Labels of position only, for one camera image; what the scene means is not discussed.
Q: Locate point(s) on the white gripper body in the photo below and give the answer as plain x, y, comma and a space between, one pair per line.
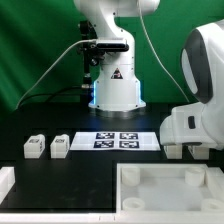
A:
185, 127

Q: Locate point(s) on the white square tabletop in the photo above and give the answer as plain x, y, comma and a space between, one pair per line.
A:
169, 188

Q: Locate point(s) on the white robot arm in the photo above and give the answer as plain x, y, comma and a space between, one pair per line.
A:
202, 59

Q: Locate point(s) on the white left obstacle block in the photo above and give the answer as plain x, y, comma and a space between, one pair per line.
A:
7, 180

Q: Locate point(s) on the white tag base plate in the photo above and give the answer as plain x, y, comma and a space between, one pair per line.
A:
131, 141

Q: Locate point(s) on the black camera on stand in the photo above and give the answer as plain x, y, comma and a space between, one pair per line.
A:
114, 55

